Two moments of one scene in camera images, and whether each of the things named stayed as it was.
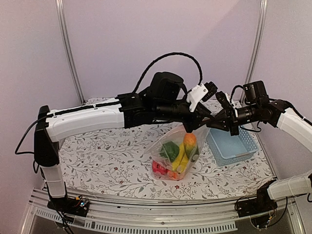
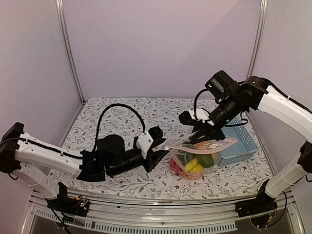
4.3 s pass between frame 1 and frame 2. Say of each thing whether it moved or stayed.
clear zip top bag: moved
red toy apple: moved
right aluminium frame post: stayed
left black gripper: moved
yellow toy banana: moved
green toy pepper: moved
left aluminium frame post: stayed
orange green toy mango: moved
